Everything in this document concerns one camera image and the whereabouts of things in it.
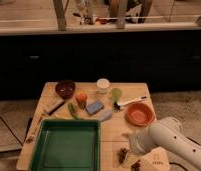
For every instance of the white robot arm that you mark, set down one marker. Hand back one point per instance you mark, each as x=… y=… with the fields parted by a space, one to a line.
x=165 y=133

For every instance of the green cucumber toy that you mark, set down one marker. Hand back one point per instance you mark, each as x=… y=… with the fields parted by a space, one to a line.
x=72 y=111

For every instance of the orange carrot toy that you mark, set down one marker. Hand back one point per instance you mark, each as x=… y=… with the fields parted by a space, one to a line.
x=81 y=99

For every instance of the green plastic tray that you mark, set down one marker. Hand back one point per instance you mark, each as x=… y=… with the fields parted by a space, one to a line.
x=72 y=145

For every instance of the white cup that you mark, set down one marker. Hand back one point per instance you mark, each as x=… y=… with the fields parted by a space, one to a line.
x=103 y=84

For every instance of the dark grape bunch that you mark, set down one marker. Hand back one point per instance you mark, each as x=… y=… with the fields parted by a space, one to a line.
x=122 y=154

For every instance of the black and white brush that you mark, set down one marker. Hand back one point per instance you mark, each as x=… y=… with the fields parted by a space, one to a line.
x=120 y=104

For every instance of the dark brown bowl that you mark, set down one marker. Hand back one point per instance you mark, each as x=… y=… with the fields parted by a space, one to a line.
x=65 y=88

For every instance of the orange bowl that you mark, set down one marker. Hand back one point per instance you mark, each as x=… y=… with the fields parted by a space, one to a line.
x=139 y=114

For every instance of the blue sponge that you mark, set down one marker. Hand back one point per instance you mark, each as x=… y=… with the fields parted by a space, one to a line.
x=94 y=107

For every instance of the light wooden cutting board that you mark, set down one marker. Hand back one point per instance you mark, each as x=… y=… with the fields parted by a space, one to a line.
x=156 y=160

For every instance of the black handled knife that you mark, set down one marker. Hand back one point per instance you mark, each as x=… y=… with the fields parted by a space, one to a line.
x=49 y=110

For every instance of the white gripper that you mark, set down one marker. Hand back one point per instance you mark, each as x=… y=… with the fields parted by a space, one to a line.
x=133 y=142

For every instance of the green cup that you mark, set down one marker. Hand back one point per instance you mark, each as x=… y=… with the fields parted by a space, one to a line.
x=116 y=94

